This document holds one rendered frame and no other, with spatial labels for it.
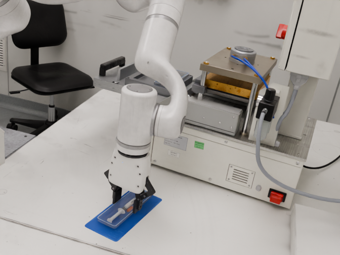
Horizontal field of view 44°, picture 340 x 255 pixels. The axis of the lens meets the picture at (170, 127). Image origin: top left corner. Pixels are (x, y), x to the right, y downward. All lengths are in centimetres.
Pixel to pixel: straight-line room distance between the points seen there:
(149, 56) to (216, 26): 184
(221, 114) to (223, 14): 167
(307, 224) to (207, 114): 41
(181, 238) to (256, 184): 31
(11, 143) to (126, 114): 59
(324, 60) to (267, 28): 171
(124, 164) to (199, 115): 31
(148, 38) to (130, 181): 36
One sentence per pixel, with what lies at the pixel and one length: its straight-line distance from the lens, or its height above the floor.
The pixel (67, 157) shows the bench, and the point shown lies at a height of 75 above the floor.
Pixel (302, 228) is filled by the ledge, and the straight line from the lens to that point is 116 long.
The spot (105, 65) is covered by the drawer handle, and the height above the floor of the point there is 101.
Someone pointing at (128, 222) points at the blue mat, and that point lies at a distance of 111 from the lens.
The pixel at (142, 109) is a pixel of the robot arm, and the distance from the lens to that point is 96.
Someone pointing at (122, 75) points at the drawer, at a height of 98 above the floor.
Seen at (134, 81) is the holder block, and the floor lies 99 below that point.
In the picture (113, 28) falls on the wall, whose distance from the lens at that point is 305.
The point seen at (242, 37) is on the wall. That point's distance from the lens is 284.
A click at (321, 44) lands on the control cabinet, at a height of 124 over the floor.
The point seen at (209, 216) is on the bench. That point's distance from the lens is 118.
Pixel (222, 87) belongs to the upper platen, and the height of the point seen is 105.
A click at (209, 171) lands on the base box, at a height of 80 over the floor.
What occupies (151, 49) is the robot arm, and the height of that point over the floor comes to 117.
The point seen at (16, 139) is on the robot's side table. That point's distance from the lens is 149.
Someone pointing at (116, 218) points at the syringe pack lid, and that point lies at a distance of 109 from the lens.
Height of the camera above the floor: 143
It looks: 24 degrees down
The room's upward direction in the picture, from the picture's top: 8 degrees clockwise
